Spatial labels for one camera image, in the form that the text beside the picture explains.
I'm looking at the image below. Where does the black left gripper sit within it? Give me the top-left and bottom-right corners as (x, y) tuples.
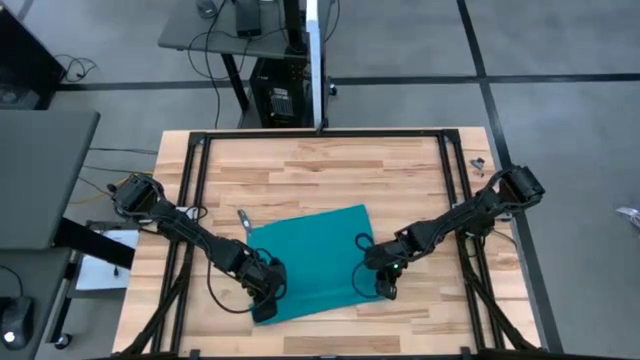
(240, 253), (290, 325)

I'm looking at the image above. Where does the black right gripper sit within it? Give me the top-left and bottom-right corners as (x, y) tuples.
(363, 238), (410, 301)

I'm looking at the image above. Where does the teal towel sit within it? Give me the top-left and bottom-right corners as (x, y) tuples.
(237, 203), (389, 327)

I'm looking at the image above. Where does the white panel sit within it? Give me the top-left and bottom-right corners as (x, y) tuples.
(74, 228), (140, 291)

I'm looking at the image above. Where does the black computer tower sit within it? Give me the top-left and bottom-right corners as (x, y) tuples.
(248, 57), (315, 129)

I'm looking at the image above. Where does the black mouse with light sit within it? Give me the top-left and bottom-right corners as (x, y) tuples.
(0, 297), (35, 351)

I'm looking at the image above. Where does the large grey desk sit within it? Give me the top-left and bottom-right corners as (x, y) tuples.
(0, 109), (101, 251)

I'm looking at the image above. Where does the black monitor pole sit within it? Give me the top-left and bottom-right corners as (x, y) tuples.
(283, 0), (307, 54)

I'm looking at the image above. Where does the grey standing desk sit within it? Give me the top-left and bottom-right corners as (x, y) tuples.
(158, 0), (332, 115)

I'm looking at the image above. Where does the black power adapter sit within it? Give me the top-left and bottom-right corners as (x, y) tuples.
(234, 0), (264, 38)

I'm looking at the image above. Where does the black cabinet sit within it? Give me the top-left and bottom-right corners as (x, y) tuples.
(0, 4), (66, 110)

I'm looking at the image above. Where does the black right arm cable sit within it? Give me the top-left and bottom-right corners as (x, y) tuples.
(351, 231), (382, 301)

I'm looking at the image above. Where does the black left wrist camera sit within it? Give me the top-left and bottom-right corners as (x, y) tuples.
(259, 259), (289, 289)

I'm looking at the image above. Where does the black aluminium table frame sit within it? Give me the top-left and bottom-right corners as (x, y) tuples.
(119, 128), (539, 358)

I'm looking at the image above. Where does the straight black floor cable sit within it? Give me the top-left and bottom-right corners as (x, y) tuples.
(89, 146), (159, 156)

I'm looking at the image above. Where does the yellow cable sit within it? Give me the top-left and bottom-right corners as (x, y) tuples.
(69, 172), (154, 205)

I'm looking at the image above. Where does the black hanging desk cable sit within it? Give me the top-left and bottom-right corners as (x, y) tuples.
(187, 0), (236, 130)

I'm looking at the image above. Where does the white vertical post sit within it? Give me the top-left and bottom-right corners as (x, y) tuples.
(304, 0), (329, 130)

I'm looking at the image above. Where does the coiled black floor cable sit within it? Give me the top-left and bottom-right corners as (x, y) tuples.
(54, 53), (99, 84)

